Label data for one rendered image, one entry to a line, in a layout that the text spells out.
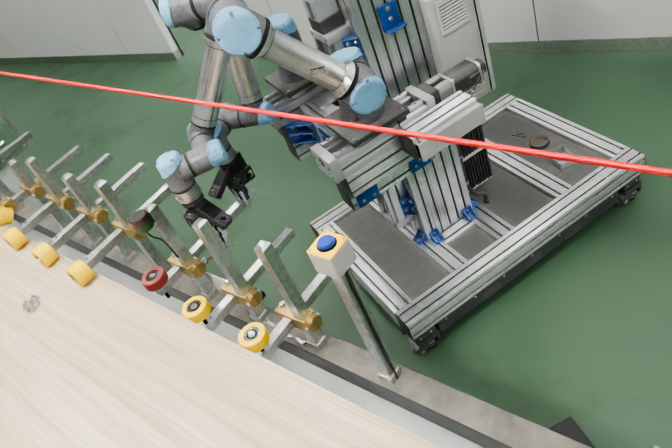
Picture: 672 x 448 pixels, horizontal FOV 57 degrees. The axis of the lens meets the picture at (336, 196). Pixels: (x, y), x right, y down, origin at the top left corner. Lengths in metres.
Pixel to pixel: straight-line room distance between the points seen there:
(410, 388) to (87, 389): 0.89
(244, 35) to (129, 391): 0.99
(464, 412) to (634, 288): 1.25
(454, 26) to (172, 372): 1.45
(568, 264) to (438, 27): 1.17
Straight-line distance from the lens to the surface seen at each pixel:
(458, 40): 2.30
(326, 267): 1.35
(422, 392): 1.68
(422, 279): 2.57
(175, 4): 2.06
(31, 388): 2.06
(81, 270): 2.20
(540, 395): 2.45
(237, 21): 1.62
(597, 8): 3.93
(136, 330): 1.95
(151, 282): 2.06
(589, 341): 2.56
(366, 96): 1.78
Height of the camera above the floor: 2.11
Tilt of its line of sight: 38 degrees down
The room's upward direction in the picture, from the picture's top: 24 degrees counter-clockwise
